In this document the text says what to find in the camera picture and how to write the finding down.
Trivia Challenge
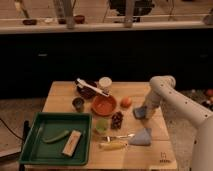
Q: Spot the green cucumber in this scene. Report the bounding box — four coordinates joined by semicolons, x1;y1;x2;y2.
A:
43;130;70;144

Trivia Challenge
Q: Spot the small dark cup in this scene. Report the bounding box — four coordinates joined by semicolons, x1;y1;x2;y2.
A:
72;97;84;112

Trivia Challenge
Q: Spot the dark grape bunch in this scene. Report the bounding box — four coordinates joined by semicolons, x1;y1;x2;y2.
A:
111;112;123;129

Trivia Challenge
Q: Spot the light green cup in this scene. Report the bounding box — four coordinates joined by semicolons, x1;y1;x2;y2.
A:
95;118;109;134

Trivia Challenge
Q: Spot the dark brown bowl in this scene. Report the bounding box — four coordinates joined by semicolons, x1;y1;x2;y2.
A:
77;80;97;99

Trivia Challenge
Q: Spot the dark bowl on shelf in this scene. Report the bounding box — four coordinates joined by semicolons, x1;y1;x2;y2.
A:
22;19;37;25

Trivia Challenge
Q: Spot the orange peach fruit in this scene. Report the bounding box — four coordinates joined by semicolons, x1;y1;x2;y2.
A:
120;97;132;109

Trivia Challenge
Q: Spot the blue cloth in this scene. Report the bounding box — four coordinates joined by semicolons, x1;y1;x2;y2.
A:
128;128;152;146

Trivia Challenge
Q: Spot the white cup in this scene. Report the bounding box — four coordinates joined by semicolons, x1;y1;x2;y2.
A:
98;77;112;93

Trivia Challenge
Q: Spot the blue sponge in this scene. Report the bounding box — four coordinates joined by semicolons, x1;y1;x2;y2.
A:
133;107;146;119

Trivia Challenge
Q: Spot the red bowl on shelf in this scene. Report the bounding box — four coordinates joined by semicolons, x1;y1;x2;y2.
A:
74;15;85;24

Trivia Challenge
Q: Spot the wooden block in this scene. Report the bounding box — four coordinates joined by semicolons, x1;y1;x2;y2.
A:
62;130;81;156

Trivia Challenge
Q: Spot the green plastic tray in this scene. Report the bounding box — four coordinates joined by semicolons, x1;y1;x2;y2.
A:
19;113;92;166

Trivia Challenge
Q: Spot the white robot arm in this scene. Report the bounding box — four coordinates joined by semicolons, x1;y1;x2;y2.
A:
143;76;213;171

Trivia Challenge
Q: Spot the yellow corn cob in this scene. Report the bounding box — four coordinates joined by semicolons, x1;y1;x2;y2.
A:
99;142;127;150

